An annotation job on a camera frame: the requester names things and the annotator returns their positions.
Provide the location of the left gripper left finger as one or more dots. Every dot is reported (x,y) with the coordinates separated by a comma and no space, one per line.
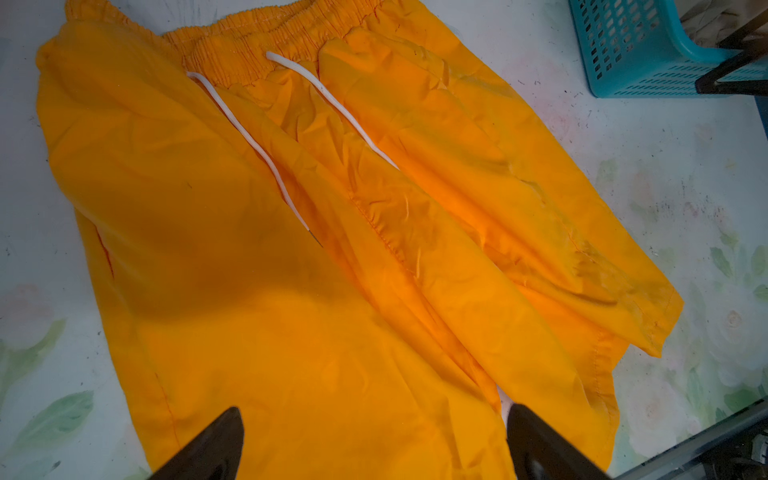
(215,453)

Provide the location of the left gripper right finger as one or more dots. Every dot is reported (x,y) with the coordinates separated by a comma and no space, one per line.
(539,452)

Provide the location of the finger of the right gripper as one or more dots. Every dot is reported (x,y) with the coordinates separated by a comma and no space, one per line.
(750,50)

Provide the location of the orange shorts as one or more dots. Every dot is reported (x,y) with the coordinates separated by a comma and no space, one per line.
(333,216)

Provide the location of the beige shorts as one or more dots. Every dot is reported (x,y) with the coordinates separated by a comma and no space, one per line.
(708,22)

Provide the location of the teal plastic basket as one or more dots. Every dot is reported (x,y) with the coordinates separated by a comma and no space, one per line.
(639,49)

